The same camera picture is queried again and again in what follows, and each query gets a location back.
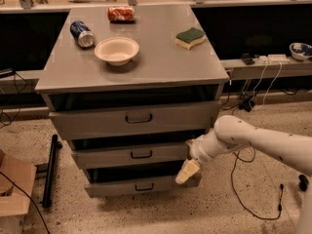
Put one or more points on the green yellow sponge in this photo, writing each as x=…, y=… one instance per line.
x=190, y=38

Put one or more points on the orange snack bag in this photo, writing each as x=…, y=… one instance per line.
x=124, y=14

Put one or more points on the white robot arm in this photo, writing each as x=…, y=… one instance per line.
x=231, y=133

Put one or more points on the small black device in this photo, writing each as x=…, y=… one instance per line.
x=247, y=59

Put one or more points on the black metal bar left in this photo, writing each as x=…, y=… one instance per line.
x=47, y=195

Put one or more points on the blue soda can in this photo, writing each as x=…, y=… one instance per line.
x=82, y=34

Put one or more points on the blue white bowl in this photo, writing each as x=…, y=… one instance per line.
x=301, y=51

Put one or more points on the black bar right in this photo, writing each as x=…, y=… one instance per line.
x=303, y=182

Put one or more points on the grey top drawer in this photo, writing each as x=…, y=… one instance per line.
x=135, y=120

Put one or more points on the grey drawer cabinet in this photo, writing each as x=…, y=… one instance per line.
x=161, y=73

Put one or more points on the white power strip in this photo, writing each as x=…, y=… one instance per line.
x=274, y=59

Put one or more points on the brown cardboard box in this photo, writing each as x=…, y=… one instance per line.
x=16, y=185

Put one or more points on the white paper bowl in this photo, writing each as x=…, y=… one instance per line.
x=117, y=51

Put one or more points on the black power adapter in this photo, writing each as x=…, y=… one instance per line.
x=247, y=105

